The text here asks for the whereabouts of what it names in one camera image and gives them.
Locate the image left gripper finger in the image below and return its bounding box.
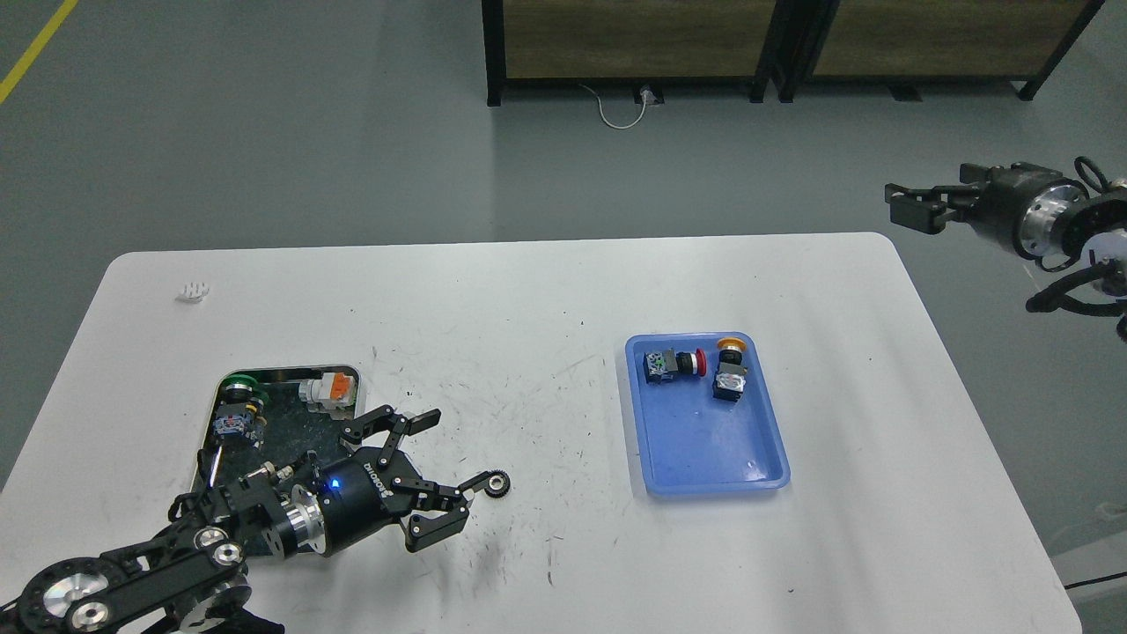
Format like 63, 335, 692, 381
341, 405, 442, 472
392, 473, 496, 553

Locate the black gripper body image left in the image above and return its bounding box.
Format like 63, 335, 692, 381
291, 453, 410, 557

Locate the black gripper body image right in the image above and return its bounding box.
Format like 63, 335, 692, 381
973, 162, 1088, 261

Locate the silver metal tray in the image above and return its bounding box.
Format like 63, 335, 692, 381
189, 365, 362, 556

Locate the blue plastic tray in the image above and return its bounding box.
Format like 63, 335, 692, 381
624, 330, 792, 498

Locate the small white plastic clip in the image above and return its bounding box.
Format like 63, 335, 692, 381
174, 282, 210, 305

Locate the orange white switch module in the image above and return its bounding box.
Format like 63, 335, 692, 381
298, 372, 357, 420

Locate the green push button switch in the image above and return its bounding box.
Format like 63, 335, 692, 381
210, 373, 269, 448

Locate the wooden cabinet right black frame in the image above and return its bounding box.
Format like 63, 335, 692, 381
774, 1, 1102, 102

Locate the wooden cabinet black frame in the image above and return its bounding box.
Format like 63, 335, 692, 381
774, 1, 1102, 102
482, 1, 797, 107

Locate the yellow push button switch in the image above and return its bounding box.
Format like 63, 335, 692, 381
712, 336, 748, 402

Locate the wooden cabinet left black frame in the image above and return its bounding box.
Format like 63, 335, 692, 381
482, 1, 797, 107

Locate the red push button switch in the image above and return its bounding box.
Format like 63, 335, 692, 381
644, 348, 708, 384

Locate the white cable on floor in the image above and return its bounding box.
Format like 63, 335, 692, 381
577, 83, 659, 130

